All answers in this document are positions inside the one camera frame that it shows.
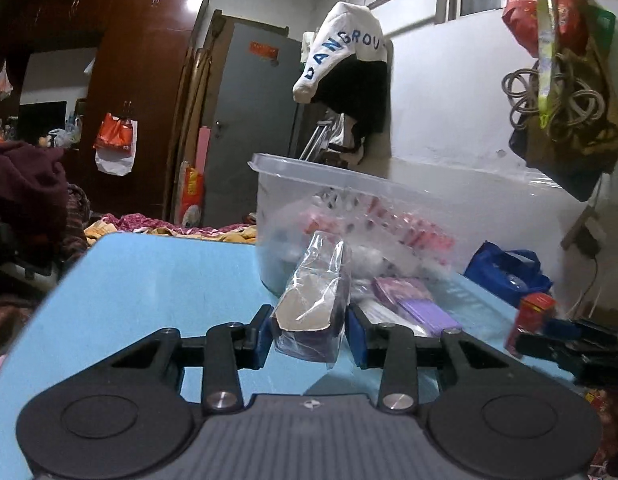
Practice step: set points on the patterned red blanket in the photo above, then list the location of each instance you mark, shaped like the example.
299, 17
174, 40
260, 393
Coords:
189, 227

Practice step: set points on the blue fabric bag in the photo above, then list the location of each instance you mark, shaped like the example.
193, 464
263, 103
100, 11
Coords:
509, 272

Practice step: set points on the metal crutch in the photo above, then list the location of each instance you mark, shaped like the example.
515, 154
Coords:
319, 137

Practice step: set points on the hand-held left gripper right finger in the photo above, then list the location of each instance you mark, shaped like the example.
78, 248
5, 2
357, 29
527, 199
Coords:
356, 345

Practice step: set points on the pink board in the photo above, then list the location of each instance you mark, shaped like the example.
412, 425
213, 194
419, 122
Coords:
202, 147

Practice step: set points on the dark maroon clothing pile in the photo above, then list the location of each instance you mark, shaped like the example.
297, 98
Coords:
24, 195

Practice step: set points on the black screen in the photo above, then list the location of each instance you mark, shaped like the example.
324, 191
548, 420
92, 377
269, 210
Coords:
41, 122

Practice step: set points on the clear plastic basket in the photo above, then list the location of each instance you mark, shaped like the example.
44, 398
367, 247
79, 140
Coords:
309, 195

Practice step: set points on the red printed sack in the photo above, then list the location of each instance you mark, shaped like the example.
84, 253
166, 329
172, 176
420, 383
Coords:
191, 195

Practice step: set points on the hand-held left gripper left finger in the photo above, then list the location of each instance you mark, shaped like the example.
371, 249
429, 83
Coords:
265, 347

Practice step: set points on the lilac purple box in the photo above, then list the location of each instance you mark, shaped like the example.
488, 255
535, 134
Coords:
429, 315

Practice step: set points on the small white plastic bag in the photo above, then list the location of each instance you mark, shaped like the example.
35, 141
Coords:
2, 80

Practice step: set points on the red box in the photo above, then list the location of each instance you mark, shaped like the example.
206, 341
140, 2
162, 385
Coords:
531, 320

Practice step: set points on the grey door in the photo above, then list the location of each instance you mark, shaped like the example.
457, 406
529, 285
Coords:
249, 125

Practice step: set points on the hanging red plastic bag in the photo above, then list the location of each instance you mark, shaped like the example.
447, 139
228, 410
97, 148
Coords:
539, 15

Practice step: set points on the orange and white plastic bag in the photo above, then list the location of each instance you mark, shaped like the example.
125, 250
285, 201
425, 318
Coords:
115, 142

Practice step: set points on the hanging olive cloth bag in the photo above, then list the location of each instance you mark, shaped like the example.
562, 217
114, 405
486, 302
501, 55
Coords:
579, 140

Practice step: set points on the brown wooden wardrobe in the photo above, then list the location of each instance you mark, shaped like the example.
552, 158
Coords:
139, 60

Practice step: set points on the small purple patterned box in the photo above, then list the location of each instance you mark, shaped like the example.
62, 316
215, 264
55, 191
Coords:
404, 290

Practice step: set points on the clear bag with gauze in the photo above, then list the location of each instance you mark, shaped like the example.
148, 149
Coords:
369, 262

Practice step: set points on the white flat box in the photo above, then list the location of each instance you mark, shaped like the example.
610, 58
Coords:
389, 317

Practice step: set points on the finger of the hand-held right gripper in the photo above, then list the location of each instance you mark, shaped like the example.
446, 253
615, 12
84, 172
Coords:
564, 330
549, 352

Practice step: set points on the white and black hoodie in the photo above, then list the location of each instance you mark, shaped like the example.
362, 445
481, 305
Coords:
339, 60

